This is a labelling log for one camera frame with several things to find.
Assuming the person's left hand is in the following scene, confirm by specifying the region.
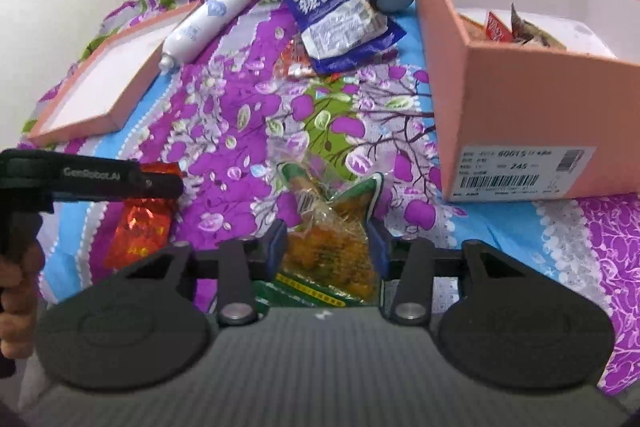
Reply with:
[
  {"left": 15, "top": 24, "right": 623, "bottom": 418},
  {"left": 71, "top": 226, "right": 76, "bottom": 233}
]
[{"left": 0, "top": 241, "right": 45, "bottom": 360}]

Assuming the red snack packet white label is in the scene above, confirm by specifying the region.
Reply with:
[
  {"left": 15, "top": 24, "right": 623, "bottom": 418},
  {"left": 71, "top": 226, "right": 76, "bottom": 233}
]
[{"left": 484, "top": 9, "right": 516, "bottom": 42}]

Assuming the clear bag of orange snacks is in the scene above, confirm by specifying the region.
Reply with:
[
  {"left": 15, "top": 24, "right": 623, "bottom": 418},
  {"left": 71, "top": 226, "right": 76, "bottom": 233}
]
[{"left": 275, "top": 159, "right": 385, "bottom": 303}]

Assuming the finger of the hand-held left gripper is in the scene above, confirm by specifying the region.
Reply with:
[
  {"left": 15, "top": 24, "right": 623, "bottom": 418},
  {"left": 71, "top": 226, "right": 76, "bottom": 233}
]
[{"left": 125, "top": 173, "right": 185, "bottom": 202}]

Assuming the pink box lid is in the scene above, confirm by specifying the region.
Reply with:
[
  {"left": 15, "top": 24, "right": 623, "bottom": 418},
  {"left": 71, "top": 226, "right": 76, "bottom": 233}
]
[{"left": 27, "top": 1, "right": 202, "bottom": 146}]

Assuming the blue snack packet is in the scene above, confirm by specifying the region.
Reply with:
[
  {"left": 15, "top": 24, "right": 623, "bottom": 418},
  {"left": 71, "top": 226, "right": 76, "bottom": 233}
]
[{"left": 272, "top": 0, "right": 407, "bottom": 76}]

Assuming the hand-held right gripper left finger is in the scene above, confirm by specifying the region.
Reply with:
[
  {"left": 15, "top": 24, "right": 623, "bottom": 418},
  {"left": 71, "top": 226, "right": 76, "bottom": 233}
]
[{"left": 122, "top": 219, "right": 289, "bottom": 327}]

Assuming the small orange foil wrapper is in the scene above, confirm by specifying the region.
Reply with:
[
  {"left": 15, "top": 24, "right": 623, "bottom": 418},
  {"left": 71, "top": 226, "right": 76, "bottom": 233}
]
[{"left": 280, "top": 42, "right": 321, "bottom": 80}]

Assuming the green snack packet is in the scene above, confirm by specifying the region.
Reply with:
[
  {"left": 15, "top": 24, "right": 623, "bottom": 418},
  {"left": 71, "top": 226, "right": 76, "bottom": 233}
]
[{"left": 252, "top": 274, "right": 381, "bottom": 309}]

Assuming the red foil snack packet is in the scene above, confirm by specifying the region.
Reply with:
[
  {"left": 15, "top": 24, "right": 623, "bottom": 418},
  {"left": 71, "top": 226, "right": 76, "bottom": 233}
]
[{"left": 106, "top": 162, "right": 182, "bottom": 269}]

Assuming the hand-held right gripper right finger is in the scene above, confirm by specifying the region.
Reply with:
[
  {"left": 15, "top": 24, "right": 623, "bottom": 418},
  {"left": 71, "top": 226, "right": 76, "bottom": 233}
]
[{"left": 367, "top": 218, "right": 531, "bottom": 327}]

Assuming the brown snack packet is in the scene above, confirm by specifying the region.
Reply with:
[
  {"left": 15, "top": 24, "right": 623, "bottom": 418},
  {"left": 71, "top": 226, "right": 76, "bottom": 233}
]
[{"left": 510, "top": 3, "right": 568, "bottom": 50}]

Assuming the white plastic bottle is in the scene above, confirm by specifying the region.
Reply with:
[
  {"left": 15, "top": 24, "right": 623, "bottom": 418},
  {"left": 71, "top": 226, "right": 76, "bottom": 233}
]
[{"left": 159, "top": 0, "right": 251, "bottom": 72}]

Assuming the pink cardboard box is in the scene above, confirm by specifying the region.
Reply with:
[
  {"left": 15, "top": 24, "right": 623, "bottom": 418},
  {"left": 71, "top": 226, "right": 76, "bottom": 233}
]
[{"left": 409, "top": 0, "right": 640, "bottom": 204}]

